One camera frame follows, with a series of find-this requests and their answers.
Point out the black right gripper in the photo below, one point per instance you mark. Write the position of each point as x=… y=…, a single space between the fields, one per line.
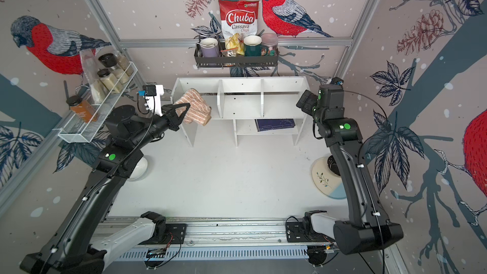
x=312 y=98

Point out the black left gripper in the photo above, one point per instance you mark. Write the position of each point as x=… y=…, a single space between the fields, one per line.
x=168 y=111

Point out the pink striped fluffy cloth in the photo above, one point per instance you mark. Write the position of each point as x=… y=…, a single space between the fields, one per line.
x=199 y=111

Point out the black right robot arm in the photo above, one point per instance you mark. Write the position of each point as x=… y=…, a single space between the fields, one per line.
x=368 y=227

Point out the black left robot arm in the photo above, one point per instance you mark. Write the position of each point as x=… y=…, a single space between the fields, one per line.
x=70 y=250

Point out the white wooden bookshelf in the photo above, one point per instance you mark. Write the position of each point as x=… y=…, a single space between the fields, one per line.
x=243 y=100

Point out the black cup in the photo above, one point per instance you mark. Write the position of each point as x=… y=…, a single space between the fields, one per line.
x=332 y=165

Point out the lilac mug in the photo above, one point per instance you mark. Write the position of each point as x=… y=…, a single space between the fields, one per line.
x=209 y=47

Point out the dark blue book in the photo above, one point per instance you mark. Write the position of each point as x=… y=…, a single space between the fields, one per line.
x=274 y=124

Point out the yellow snack packet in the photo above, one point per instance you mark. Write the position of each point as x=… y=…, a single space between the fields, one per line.
x=234 y=46

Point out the white bowl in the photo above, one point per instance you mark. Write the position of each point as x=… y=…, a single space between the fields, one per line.
x=139 y=170

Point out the black-lid spice jar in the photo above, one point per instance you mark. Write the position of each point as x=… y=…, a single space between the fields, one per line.
x=109 y=61
x=109 y=80

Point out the cream and blue plate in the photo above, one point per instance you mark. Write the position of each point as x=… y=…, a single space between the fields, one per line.
x=327 y=181

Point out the pink lidded jar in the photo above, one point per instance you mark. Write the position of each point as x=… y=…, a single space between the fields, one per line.
x=269 y=44

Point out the green mug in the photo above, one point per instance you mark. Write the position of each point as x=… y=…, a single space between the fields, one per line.
x=252 y=46

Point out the red Chuba chips bag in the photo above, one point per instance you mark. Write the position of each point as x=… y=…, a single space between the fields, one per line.
x=238 y=17

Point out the orange spice jar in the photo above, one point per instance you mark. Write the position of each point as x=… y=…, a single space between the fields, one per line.
x=82 y=109

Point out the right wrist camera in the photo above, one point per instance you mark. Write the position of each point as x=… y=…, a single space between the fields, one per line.
x=337 y=81

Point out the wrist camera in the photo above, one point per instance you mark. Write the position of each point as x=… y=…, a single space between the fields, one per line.
x=337 y=81
x=151 y=95

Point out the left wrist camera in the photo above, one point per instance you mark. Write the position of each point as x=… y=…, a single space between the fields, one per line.
x=151 y=95

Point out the black wall basket shelf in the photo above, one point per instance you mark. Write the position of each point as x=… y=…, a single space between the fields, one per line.
x=238 y=61

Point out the white wire spice rack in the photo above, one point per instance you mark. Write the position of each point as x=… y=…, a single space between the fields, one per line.
x=75 y=130

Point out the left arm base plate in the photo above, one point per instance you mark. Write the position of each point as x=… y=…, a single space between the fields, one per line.
x=167 y=233

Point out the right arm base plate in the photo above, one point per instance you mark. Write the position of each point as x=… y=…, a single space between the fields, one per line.
x=297 y=231

